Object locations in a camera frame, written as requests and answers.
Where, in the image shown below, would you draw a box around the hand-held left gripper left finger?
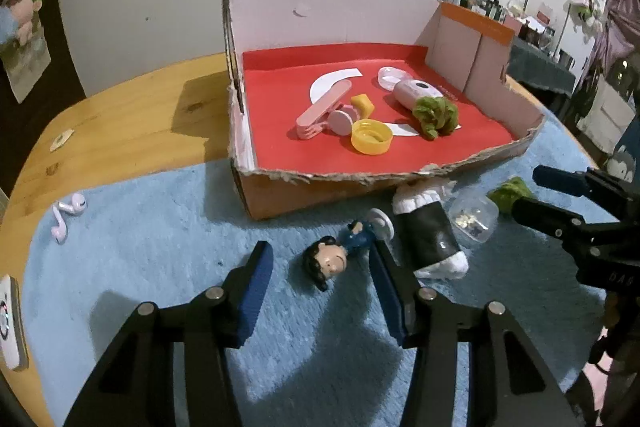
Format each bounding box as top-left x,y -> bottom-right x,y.
62,241 -> 273,427

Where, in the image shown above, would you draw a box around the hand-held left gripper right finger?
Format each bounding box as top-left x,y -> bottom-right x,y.
370,237 -> 576,427

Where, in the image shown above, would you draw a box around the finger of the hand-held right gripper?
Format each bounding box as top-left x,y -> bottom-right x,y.
512,198 -> 626,259
532,164 -> 640,221

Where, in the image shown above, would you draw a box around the green plush toy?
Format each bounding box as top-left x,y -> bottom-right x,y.
412,97 -> 460,139
487,177 -> 534,214

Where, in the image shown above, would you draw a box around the black-haired figurine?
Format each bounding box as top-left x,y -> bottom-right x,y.
301,207 -> 397,292

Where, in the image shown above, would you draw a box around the cardboard box with red floor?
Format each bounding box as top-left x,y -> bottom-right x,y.
221,0 -> 546,221

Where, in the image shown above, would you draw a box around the pink rounded device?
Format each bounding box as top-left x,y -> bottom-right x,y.
392,79 -> 446,112

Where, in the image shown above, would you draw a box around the yellow bottle cap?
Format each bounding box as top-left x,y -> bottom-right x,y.
350,119 -> 394,156

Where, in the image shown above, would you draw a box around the pink round disc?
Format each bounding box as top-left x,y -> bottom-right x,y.
327,109 -> 357,136

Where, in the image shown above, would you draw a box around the small yellow block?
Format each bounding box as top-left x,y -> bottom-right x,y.
351,94 -> 376,120

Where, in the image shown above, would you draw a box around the clear plastic capsule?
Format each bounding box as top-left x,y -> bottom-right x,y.
447,187 -> 499,249

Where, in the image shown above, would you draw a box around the blue cushion with cartoon face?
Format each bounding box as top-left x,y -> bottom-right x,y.
602,132 -> 640,188

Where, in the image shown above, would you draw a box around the black wrapped white roll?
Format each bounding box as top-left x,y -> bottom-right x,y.
392,179 -> 469,281

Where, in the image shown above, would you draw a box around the person's pink clothing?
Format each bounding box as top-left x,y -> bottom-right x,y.
570,357 -> 640,427

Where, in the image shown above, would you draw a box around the dark green covered table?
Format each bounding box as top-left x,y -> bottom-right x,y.
507,37 -> 576,96

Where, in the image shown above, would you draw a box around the blue towel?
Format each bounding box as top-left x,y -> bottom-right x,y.
22,104 -> 623,427

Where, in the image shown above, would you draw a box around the purple curtain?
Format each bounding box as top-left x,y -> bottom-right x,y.
590,0 -> 640,84

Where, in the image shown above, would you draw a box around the white flowers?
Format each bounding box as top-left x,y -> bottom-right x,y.
567,0 -> 609,34

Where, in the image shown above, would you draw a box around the row of bottles and boxes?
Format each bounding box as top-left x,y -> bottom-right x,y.
435,0 -> 557,54

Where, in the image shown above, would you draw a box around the clear round lid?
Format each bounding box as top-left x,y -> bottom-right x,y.
377,67 -> 414,90

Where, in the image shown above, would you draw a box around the pink clothespin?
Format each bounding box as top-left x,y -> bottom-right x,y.
296,81 -> 353,140

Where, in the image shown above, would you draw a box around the white earbud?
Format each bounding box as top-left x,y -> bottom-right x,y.
51,207 -> 69,244
59,194 -> 89,216

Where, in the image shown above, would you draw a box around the white rectangular device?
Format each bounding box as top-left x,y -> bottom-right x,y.
0,276 -> 29,371

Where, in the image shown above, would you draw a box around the small white sticker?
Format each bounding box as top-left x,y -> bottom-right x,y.
50,130 -> 75,153

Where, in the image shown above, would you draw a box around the crumpled paper bag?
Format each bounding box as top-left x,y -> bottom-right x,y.
0,39 -> 53,104

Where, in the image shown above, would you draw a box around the pale pink plush toy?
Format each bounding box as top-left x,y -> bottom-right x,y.
7,0 -> 44,43

